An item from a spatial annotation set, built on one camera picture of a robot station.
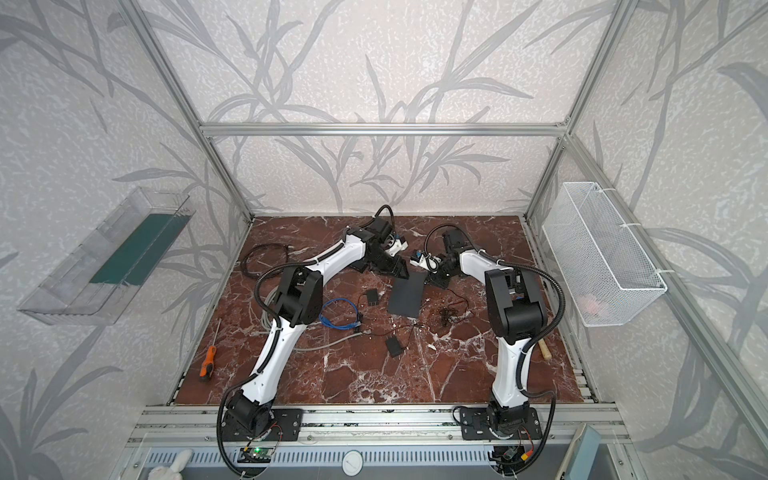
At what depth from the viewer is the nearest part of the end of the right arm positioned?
780mm

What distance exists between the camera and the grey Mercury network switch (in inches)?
37.7

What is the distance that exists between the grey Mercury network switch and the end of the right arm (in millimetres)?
93
